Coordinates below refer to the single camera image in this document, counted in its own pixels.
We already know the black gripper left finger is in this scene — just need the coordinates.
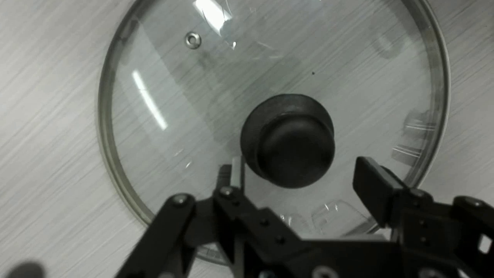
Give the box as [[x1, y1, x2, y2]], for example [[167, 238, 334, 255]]
[[115, 163, 313, 278]]

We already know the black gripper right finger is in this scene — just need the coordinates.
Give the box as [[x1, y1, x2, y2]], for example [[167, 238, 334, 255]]
[[351, 155, 494, 278]]

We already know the glass lid with black knob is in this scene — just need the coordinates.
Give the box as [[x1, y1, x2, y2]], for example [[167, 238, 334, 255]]
[[98, 0, 453, 268]]

